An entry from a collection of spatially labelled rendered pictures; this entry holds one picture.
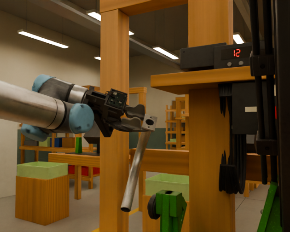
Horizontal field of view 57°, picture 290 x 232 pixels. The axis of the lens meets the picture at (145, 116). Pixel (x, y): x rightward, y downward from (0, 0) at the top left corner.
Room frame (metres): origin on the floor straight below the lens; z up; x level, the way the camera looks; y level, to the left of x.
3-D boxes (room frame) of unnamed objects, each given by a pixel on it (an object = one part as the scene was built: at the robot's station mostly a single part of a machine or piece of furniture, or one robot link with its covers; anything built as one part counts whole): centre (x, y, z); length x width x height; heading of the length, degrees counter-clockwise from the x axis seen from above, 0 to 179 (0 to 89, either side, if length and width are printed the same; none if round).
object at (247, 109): (0.78, -0.35, 1.42); 0.17 x 0.12 x 0.15; 62
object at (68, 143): (6.63, 2.12, 1.13); 2.48 x 0.54 x 2.27; 60
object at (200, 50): (0.87, -0.20, 1.59); 0.15 x 0.07 x 0.07; 62
